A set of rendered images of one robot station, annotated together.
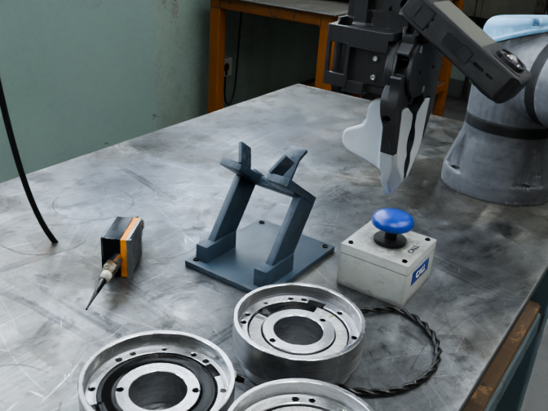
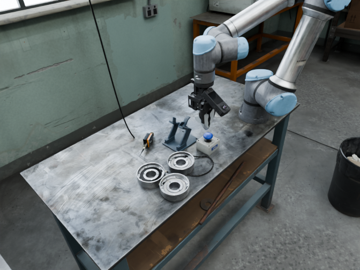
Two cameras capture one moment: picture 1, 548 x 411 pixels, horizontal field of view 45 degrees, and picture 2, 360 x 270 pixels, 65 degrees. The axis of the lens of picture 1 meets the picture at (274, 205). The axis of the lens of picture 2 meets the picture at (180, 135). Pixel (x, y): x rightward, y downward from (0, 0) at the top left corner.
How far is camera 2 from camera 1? 0.60 m
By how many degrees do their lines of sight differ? 16
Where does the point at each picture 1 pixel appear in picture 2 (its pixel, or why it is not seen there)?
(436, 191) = (234, 119)
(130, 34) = (163, 38)
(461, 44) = (212, 104)
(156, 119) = (174, 67)
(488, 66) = (218, 109)
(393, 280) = (207, 149)
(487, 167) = (247, 113)
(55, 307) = (133, 155)
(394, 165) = (204, 125)
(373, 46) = (196, 101)
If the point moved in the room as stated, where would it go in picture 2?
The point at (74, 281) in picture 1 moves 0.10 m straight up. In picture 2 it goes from (137, 148) to (134, 129)
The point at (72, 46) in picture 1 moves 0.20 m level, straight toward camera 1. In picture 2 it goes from (143, 46) to (143, 53)
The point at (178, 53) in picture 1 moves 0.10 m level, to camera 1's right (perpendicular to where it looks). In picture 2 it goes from (182, 41) to (190, 41)
